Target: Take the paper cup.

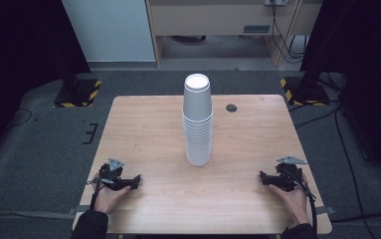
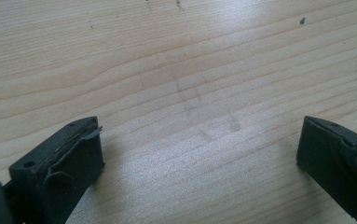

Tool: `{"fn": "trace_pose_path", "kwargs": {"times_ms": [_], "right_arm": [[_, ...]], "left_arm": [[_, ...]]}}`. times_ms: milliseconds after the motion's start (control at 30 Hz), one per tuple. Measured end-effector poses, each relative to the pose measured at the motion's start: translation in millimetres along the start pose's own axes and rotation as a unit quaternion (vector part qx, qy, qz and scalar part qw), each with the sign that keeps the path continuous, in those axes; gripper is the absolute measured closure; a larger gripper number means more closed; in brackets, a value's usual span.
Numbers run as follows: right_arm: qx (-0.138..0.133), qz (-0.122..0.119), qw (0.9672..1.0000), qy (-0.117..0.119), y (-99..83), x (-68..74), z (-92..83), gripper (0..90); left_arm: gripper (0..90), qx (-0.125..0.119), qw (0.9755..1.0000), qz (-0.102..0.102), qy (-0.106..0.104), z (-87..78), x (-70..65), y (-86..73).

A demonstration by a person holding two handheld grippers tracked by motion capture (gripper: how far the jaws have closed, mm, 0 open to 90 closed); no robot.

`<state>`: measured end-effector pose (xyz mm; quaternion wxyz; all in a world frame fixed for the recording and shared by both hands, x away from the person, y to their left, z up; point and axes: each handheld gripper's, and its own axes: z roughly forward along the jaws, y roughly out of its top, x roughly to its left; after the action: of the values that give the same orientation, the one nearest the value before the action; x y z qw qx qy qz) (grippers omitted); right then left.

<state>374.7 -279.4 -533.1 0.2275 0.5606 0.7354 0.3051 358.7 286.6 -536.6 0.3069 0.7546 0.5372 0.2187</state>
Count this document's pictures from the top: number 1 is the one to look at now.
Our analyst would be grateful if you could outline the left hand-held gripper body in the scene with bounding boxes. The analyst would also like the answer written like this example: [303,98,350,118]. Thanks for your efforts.
[97,157,133,192]

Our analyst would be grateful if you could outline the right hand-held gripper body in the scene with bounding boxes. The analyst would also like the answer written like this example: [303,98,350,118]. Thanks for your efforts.
[268,155,309,193]

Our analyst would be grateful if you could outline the stack of white paper cups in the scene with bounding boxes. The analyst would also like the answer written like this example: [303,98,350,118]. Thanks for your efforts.
[181,73,214,167]

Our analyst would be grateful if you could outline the person's left hand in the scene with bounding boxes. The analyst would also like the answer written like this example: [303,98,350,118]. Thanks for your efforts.
[93,172,132,215]

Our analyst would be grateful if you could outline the person's right hand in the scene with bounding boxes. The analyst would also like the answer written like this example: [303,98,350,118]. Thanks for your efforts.
[268,172,312,229]

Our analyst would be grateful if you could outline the striped black stand base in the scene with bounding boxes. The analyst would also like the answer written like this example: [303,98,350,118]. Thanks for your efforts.
[280,71,330,108]
[53,74,103,109]

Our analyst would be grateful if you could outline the white cabinet panel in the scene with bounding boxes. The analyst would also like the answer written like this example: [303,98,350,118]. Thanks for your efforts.
[61,0,156,64]

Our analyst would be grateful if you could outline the black curtain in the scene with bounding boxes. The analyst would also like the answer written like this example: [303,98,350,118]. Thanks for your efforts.
[0,0,92,167]
[299,0,381,182]

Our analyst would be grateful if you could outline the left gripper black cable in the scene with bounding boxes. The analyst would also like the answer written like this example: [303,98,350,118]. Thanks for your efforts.
[86,177,106,211]

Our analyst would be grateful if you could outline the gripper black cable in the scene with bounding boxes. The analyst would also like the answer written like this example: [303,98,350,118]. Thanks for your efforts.
[286,169,319,234]
[86,177,106,211]

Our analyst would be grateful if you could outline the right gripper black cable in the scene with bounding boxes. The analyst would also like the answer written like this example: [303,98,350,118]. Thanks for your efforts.
[286,169,319,234]

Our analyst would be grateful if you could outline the long black floor cable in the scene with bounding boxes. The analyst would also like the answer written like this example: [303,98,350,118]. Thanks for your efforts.
[288,99,381,224]

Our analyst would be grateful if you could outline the thin black floor cable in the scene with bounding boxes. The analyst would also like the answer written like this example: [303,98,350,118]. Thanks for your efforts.
[6,108,34,129]

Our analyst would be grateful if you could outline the hanging black desk cables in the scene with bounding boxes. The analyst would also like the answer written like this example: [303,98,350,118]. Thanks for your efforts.
[270,0,306,65]

